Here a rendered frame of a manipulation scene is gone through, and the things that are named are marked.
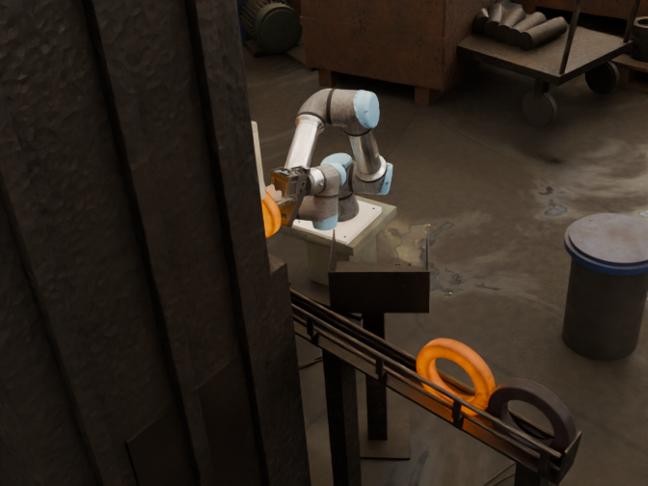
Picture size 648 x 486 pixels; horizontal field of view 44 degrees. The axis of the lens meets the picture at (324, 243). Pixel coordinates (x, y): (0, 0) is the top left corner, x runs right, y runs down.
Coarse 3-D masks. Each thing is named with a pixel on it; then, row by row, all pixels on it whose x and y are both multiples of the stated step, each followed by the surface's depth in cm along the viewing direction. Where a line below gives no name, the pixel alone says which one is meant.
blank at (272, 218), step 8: (264, 200) 210; (272, 200) 211; (264, 208) 211; (272, 208) 210; (264, 216) 212; (272, 216) 211; (280, 216) 213; (264, 224) 214; (272, 224) 212; (280, 224) 214; (272, 232) 214
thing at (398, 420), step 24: (336, 264) 229; (360, 264) 231; (384, 264) 231; (336, 288) 212; (360, 288) 211; (384, 288) 211; (408, 288) 210; (360, 312) 216; (384, 312) 215; (408, 312) 214; (384, 336) 230; (384, 408) 246; (360, 432) 257; (384, 432) 252; (408, 432) 256; (384, 456) 248; (408, 456) 248
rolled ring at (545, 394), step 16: (512, 384) 166; (528, 384) 164; (496, 400) 170; (528, 400) 164; (544, 400) 161; (560, 400) 162; (496, 416) 173; (560, 416) 161; (560, 432) 162; (560, 448) 165
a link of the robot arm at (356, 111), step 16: (336, 96) 255; (352, 96) 253; (368, 96) 253; (336, 112) 255; (352, 112) 253; (368, 112) 253; (352, 128) 258; (368, 128) 261; (352, 144) 271; (368, 144) 270; (368, 160) 278; (384, 160) 289; (352, 176) 292; (368, 176) 286; (384, 176) 288; (368, 192) 294; (384, 192) 291
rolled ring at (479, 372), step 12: (432, 348) 176; (444, 348) 174; (456, 348) 172; (468, 348) 173; (420, 360) 181; (432, 360) 178; (456, 360) 173; (468, 360) 171; (480, 360) 172; (420, 372) 183; (432, 372) 183; (468, 372) 172; (480, 372) 170; (444, 384) 184; (480, 384) 172; (492, 384) 172; (444, 396) 182; (468, 396) 181; (480, 396) 174; (480, 408) 175
